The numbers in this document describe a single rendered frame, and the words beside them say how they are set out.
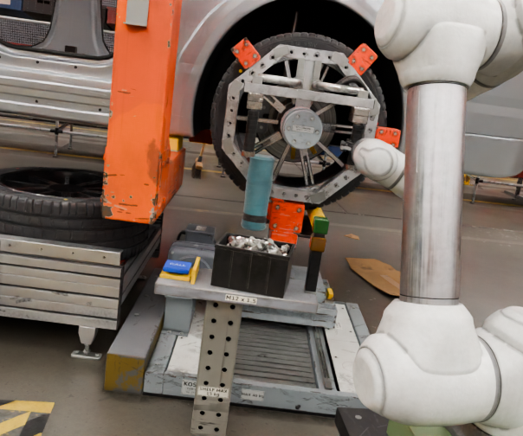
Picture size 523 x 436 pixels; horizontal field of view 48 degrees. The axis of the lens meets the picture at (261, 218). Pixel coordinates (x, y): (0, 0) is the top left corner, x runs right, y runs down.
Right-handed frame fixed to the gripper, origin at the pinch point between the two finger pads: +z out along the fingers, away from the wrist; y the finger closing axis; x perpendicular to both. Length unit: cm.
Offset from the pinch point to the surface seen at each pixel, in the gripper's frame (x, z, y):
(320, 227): -19.2, -40.4, -12.3
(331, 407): -79, -26, 2
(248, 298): -39, -47, -29
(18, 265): -53, -7, -104
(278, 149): -10, 46, -22
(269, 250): -27, -41, -25
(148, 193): -21, -16, -62
